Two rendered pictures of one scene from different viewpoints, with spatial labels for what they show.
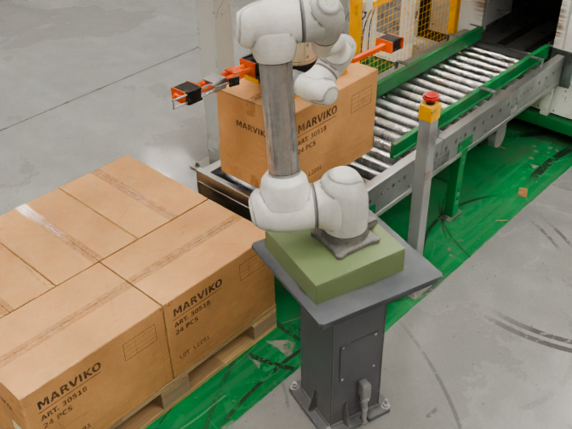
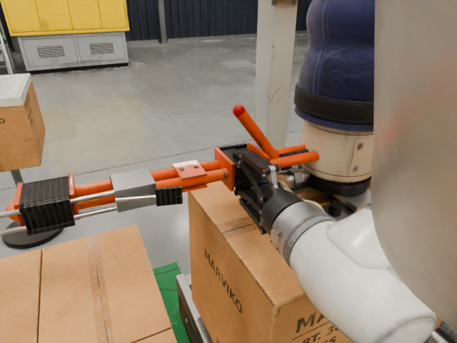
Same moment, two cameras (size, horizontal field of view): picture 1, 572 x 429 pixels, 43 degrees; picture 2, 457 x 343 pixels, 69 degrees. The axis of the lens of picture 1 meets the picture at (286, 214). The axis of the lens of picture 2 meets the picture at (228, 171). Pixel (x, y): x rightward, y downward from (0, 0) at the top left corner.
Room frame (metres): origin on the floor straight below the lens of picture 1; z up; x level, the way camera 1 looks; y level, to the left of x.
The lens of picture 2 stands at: (2.14, -0.09, 1.51)
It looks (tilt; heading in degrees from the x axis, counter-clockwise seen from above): 29 degrees down; 22
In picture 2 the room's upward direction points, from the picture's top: straight up
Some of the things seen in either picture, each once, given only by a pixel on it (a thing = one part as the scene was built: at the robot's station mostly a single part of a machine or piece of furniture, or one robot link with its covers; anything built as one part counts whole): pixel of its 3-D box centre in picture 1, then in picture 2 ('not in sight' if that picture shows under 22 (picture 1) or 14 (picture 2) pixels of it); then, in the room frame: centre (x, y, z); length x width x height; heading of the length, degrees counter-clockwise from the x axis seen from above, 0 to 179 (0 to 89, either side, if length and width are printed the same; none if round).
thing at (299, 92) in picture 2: not in sight; (349, 97); (2.89, -0.06, 1.30); 0.23 x 0.23 x 0.04
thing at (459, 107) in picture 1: (484, 96); not in sight; (3.57, -1.09, 0.60); 1.60 x 0.10 x 0.09; 137
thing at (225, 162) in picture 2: (254, 65); (241, 165); (2.70, 0.11, 1.19); 0.10 x 0.08 x 0.06; 47
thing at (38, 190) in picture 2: (186, 92); (48, 201); (2.45, 0.36, 1.20); 0.08 x 0.07 x 0.05; 137
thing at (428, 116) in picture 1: (420, 203); not in sight; (2.72, -0.61, 0.50); 0.07 x 0.07 x 1.00; 47
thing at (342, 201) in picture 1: (341, 199); not in sight; (2.02, -0.19, 1.01); 0.18 x 0.16 x 0.22; 96
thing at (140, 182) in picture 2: (214, 82); (133, 189); (2.55, 0.26, 1.19); 0.07 x 0.07 x 0.04; 47
